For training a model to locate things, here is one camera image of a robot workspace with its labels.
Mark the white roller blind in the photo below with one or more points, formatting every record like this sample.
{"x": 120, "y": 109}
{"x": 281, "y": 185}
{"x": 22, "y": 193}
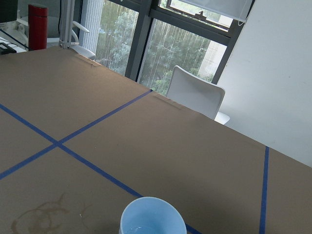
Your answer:
{"x": 235, "y": 9}

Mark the white plastic chair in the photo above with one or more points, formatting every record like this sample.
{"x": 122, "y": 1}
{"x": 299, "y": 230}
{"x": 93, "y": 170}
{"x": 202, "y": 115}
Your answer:
{"x": 197, "y": 94}

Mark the red thermos bottle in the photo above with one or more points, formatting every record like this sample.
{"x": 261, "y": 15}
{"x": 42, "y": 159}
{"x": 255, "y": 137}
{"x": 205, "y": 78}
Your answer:
{"x": 37, "y": 24}

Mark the aluminium frame post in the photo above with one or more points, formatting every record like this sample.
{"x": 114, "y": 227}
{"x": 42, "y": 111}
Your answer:
{"x": 66, "y": 20}

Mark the light blue plastic cup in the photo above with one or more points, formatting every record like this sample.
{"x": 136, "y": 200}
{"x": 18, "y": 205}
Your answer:
{"x": 151, "y": 215}

